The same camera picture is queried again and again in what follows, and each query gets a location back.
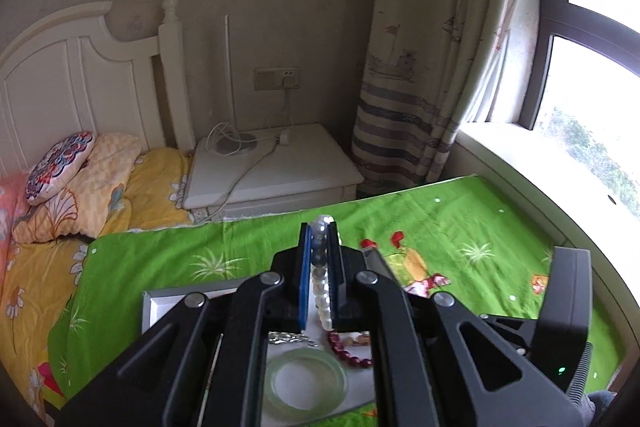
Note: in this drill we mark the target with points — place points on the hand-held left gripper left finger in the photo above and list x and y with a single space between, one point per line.
302 277

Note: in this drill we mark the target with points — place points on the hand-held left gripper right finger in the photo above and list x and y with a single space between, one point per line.
336 279

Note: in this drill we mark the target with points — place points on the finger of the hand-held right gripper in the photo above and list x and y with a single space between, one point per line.
510 332

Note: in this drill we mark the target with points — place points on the pale green jade bangle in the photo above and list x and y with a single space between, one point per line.
306 403

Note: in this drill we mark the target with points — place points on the silver cardboard box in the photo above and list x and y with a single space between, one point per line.
165 307

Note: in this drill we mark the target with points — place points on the green printed blanket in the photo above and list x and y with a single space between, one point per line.
250 247

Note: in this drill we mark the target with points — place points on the white nightstand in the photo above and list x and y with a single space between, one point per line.
300 172

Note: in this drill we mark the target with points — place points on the dark cloth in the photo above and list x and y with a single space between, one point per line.
602 409

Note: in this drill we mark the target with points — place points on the white lamp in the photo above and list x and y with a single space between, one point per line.
230 82

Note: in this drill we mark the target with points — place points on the yellow checked pillow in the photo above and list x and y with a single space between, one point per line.
95 187

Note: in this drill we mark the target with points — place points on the window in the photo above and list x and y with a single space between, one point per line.
590 82

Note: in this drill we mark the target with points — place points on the printed curtain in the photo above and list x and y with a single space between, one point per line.
425 57

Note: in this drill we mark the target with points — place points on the yellow floral bedsheet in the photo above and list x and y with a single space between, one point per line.
40 287

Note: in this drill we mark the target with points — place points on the embroidered pillow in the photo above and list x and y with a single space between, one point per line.
60 167

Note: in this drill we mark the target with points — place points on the white headboard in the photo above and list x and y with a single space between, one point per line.
75 82

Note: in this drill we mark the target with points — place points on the folded pink quilt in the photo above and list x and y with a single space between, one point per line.
10 207

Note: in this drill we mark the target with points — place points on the wall socket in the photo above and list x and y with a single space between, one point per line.
267 78

